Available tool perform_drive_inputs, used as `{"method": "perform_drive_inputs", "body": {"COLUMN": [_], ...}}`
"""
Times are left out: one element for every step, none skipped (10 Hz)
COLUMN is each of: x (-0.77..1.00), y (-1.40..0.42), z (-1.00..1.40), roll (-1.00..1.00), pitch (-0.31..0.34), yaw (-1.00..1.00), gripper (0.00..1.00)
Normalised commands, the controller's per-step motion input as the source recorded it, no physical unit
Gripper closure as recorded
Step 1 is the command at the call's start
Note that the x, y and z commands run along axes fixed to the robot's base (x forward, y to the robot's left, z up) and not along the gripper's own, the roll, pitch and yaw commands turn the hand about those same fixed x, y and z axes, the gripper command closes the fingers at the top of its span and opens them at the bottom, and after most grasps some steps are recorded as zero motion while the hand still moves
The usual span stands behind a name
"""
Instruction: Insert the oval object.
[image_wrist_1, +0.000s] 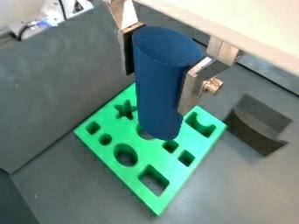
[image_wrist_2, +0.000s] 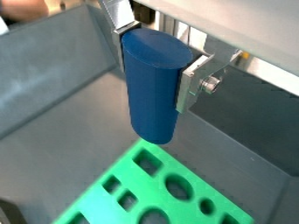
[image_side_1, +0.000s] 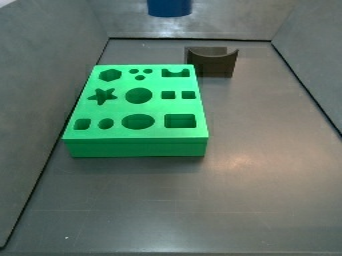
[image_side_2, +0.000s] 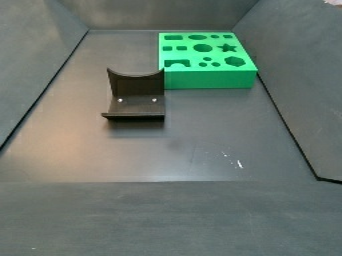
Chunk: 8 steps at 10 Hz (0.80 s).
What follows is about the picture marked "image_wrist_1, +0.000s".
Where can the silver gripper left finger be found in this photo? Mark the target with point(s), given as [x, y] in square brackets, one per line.
[123, 13]

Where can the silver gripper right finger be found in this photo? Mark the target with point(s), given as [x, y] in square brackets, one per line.
[201, 79]

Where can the blue oval cylinder block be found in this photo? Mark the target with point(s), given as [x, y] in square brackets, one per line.
[163, 54]

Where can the dark grey curved block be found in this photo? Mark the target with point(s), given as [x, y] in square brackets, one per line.
[257, 125]

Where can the green shape sorter board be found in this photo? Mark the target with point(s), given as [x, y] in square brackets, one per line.
[153, 166]

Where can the white device with cable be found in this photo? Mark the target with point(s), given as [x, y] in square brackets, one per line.
[27, 17]

